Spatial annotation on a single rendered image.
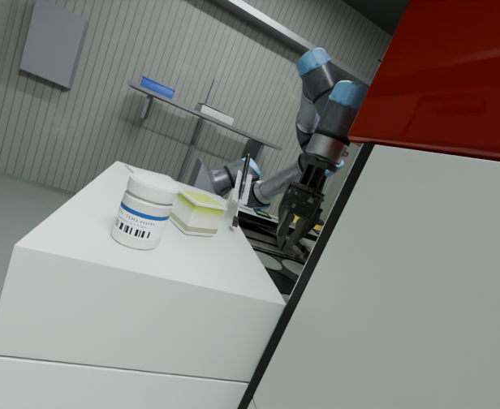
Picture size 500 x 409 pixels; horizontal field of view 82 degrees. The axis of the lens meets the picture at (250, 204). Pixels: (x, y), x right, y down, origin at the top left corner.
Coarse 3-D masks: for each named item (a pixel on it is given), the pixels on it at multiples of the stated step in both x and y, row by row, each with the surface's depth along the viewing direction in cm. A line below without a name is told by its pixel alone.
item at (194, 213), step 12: (180, 192) 55; (192, 192) 57; (180, 204) 55; (192, 204) 52; (204, 204) 52; (216, 204) 55; (180, 216) 54; (192, 216) 52; (204, 216) 54; (216, 216) 56; (180, 228) 54; (192, 228) 53; (204, 228) 55; (216, 228) 57
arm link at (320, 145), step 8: (312, 136) 57; (320, 136) 55; (312, 144) 56; (320, 144) 55; (328, 144) 54; (336, 144) 54; (344, 144) 55; (312, 152) 56; (320, 152) 55; (328, 152) 55; (336, 152) 55; (344, 152) 57; (320, 160) 56; (328, 160) 55; (336, 160) 55
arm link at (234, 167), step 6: (234, 162) 134; (240, 162) 133; (252, 162) 133; (228, 168) 132; (234, 168) 132; (240, 168) 132; (252, 168) 132; (234, 174) 131; (252, 174) 133; (258, 174) 135; (234, 180) 132; (252, 180) 132
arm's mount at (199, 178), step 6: (198, 162) 134; (198, 168) 128; (204, 168) 124; (192, 174) 138; (198, 174) 124; (204, 174) 125; (192, 180) 132; (198, 180) 125; (204, 180) 125; (192, 186) 127; (198, 186) 125; (204, 186) 126; (210, 186) 127; (210, 192) 128
